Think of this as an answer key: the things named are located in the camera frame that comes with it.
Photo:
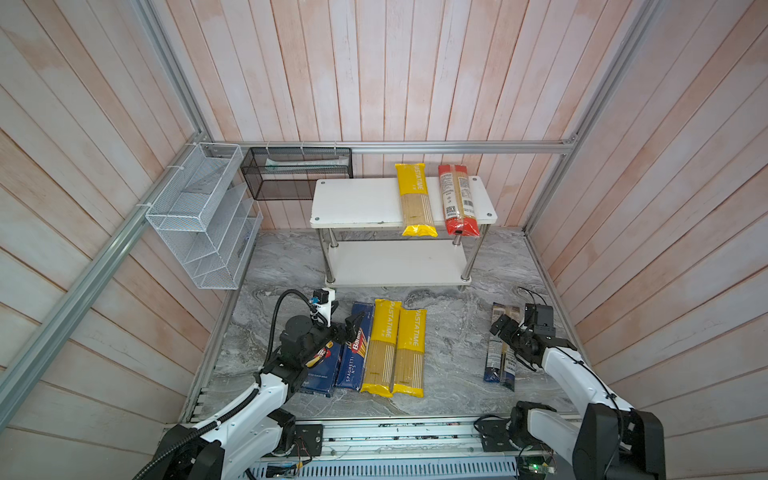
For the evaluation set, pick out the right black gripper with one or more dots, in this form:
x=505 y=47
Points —
x=505 y=330

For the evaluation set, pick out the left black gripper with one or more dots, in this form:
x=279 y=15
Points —
x=350 y=331

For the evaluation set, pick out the dark blue spaghetti bag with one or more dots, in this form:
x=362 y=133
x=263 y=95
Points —
x=500 y=364

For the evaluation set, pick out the yellow Pastatime spaghetti bag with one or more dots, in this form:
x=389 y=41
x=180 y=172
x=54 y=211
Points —
x=379 y=367
x=415 y=201
x=410 y=352

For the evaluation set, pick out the red spaghetti bag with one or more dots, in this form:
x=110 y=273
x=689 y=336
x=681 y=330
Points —
x=458 y=207

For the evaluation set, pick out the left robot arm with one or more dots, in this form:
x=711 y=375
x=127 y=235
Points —
x=254 y=425

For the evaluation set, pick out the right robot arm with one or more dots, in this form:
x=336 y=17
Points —
x=614 y=439

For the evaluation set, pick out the white two-tier shelf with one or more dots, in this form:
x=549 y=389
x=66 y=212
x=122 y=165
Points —
x=373 y=204

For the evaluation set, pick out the blue Barilla spaghetti box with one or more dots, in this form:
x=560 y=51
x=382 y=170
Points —
x=353 y=357

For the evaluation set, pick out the blue Barilla rigatoni box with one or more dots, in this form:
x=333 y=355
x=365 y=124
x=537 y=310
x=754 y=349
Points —
x=322 y=376

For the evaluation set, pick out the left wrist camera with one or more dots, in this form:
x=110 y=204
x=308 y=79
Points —
x=322 y=304

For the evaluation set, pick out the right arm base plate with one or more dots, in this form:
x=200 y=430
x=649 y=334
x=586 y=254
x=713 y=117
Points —
x=495 y=437

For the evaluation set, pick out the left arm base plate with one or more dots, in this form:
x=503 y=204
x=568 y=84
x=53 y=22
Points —
x=302 y=440

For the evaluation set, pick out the aluminium mounting rail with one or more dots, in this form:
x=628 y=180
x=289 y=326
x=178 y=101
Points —
x=399 y=437

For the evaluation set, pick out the black mesh wall basket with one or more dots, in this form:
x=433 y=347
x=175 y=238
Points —
x=291 y=173

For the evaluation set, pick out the white wire mesh organizer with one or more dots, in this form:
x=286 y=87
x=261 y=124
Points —
x=206 y=219

